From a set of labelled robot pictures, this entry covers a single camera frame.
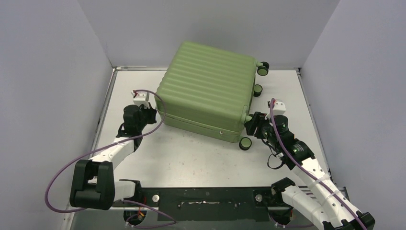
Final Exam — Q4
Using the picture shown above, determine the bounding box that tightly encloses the green suitcase with blue lining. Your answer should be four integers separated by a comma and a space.
155, 41, 270, 150

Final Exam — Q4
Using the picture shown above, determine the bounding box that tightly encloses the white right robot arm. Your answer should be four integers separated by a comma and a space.
244, 112, 375, 230

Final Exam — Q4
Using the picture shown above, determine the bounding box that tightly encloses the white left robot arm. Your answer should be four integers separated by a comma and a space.
69, 103, 157, 210

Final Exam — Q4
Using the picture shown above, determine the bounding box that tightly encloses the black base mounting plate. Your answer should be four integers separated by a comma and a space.
112, 187, 302, 222

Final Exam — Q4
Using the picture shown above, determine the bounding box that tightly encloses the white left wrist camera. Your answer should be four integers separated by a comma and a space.
131, 90, 150, 108

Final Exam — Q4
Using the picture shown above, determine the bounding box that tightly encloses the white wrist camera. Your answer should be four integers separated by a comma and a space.
269, 99, 286, 115
131, 90, 150, 108

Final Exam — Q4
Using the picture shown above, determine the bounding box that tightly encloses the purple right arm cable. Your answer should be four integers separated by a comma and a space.
269, 97, 369, 230

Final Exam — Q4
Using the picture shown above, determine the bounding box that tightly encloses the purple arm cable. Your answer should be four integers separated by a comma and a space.
44, 89, 178, 230
269, 97, 369, 230

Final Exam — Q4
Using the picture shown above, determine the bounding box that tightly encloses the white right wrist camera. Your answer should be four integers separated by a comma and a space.
269, 99, 286, 115

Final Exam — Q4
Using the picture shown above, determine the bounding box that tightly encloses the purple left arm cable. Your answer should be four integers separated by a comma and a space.
44, 89, 178, 230

